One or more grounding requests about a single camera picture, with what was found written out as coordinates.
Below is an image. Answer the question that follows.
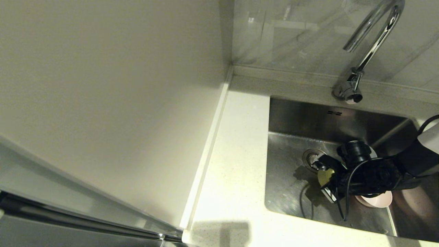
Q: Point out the white tall cabinet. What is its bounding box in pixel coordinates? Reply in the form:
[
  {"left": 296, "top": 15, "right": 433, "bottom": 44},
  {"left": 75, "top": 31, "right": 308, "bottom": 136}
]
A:
[{"left": 0, "top": 0, "right": 234, "bottom": 237}]

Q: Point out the pink bowl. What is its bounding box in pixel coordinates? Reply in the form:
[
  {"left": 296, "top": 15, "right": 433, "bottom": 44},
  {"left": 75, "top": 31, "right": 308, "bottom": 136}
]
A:
[{"left": 355, "top": 190, "right": 393, "bottom": 209}]

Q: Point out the round metal drain strainer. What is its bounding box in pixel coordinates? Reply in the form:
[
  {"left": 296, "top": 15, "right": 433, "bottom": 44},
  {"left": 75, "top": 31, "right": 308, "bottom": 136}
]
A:
[{"left": 302, "top": 148, "right": 327, "bottom": 173}]

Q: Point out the stainless steel sink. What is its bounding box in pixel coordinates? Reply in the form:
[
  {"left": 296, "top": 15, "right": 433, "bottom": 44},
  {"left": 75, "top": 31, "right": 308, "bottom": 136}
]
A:
[{"left": 264, "top": 96, "right": 439, "bottom": 243}]

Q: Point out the grey appliance door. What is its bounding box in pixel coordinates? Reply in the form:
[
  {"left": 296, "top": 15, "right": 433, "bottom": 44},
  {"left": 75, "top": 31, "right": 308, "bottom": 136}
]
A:
[{"left": 0, "top": 192, "right": 186, "bottom": 247}]

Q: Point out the yellow bowl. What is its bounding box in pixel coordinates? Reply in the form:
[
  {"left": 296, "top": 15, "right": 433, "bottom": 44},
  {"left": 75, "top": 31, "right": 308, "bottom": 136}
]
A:
[{"left": 317, "top": 168, "right": 336, "bottom": 188}]

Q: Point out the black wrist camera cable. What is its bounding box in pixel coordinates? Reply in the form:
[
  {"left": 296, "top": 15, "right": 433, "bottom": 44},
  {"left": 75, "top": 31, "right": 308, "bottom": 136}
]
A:
[{"left": 338, "top": 115, "right": 439, "bottom": 222}]

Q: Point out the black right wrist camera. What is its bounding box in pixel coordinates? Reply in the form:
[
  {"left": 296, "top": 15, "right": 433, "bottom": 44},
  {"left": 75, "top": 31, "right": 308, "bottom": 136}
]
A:
[{"left": 338, "top": 140, "right": 372, "bottom": 168}]

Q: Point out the chrome gooseneck faucet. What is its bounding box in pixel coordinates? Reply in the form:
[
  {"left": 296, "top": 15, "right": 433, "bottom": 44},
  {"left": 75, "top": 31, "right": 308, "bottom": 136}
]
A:
[{"left": 332, "top": 0, "right": 406, "bottom": 104}]

